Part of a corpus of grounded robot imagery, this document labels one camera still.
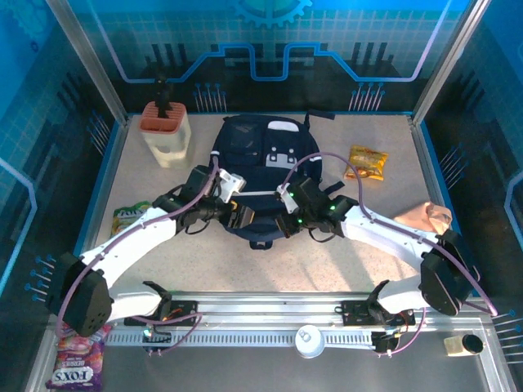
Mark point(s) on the purple Fox's candy bag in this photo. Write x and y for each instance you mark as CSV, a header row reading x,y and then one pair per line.
x,y
77,367

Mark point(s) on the white round cap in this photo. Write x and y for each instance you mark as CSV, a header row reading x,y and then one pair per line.
x,y
309,342

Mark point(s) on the peach fabric pouch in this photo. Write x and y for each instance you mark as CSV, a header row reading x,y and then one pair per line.
x,y
425,216

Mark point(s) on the navy blue backpack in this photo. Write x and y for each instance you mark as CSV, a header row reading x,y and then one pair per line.
x,y
261,143

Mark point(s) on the cream knife block orange top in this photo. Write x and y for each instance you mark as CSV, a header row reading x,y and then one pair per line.
x,y
165,143

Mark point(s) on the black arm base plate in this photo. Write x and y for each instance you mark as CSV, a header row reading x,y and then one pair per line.
x,y
184,312
355,312

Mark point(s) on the small beige sponge block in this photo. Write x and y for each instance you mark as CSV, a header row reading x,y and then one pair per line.
x,y
453,346

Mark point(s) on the green Fox's candy bag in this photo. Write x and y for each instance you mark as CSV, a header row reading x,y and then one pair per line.
x,y
128,216

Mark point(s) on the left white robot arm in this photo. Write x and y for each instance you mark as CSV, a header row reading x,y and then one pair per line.
x,y
139,232

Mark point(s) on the black round cap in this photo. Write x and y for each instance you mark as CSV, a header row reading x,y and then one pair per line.
x,y
472,343

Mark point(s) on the aluminium frame post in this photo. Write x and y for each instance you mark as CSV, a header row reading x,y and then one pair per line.
x,y
446,61
90,61

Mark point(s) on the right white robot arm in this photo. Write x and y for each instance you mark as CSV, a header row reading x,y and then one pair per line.
x,y
384,232

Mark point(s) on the yellow snack bag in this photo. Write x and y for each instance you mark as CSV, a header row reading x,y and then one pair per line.
x,y
367,163

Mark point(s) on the aluminium frame beam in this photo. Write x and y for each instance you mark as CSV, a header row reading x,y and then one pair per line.
x,y
265,304

